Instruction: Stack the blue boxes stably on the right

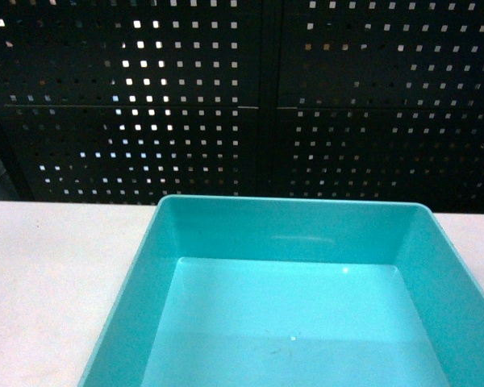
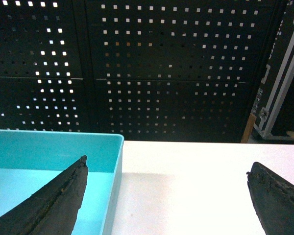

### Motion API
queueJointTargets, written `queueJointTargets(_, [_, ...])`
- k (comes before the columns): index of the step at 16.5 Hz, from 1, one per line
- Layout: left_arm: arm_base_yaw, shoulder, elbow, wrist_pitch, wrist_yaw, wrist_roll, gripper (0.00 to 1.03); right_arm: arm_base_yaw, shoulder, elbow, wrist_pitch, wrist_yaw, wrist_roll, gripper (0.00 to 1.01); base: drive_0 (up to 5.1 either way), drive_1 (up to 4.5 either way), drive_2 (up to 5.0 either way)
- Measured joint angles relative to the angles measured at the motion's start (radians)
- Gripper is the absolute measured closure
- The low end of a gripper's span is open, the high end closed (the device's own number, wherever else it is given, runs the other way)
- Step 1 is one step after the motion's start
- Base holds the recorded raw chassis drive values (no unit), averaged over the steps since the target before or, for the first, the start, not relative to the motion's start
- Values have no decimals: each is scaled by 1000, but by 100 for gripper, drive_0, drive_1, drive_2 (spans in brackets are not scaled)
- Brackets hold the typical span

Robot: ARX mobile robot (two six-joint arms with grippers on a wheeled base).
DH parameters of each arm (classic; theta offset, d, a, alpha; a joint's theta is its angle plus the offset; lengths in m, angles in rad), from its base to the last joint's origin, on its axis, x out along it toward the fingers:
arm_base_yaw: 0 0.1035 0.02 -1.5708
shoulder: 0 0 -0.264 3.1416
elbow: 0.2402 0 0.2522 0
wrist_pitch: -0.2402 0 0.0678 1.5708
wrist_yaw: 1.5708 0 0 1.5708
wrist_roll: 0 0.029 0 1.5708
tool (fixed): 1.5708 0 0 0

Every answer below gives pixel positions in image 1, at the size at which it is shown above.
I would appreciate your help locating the teal plastic bin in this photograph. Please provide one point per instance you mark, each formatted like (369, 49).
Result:
(292, 292)

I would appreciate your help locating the black perforated metal panel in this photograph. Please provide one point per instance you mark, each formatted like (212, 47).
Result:
(130, 101)

